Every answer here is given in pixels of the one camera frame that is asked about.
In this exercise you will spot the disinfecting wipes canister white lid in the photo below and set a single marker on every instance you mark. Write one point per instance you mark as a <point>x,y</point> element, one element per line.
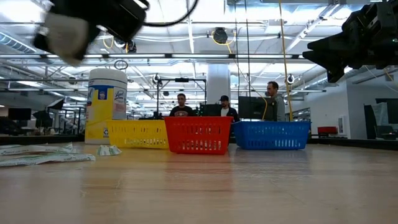
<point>105,105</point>

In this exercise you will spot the small black monitor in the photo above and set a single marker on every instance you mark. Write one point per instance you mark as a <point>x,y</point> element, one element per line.
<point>210,110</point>

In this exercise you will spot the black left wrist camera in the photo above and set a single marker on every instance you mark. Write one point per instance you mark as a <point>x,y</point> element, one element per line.
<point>124,18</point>

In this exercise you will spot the blue plastic basket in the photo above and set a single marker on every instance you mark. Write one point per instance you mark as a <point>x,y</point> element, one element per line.
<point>270,124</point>

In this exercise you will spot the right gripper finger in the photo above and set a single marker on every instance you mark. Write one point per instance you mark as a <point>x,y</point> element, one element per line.
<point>332,63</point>
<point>335,43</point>

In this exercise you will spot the dark wall screen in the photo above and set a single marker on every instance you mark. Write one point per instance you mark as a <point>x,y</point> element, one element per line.
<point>370,124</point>

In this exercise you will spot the green-striped bandage packet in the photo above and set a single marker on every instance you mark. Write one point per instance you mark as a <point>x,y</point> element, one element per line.
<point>109,150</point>
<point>31,149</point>
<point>46,158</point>

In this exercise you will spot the white square column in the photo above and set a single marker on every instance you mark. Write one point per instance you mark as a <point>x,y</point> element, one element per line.
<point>217,81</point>

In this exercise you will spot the red plastic basket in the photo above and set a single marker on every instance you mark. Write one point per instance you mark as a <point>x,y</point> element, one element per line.
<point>199,119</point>

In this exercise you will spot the alcohol wipe packet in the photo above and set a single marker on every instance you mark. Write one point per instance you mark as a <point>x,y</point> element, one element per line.
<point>66,37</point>

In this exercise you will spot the yellow plastic basket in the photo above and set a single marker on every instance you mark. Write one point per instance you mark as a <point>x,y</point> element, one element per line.
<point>136,123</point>

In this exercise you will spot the black gantry frame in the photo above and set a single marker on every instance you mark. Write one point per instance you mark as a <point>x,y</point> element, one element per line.
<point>157,99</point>

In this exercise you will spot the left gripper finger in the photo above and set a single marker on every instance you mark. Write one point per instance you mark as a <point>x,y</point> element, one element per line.
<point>40,40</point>
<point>92,40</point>

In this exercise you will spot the black background monitor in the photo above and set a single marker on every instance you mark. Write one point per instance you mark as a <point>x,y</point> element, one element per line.
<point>19,114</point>

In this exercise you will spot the red bin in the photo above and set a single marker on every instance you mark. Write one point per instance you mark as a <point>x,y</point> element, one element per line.
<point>327,130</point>

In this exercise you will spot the person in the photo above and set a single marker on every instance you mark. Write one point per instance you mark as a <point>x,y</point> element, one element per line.
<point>278,107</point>
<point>182,110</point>
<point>227,112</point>

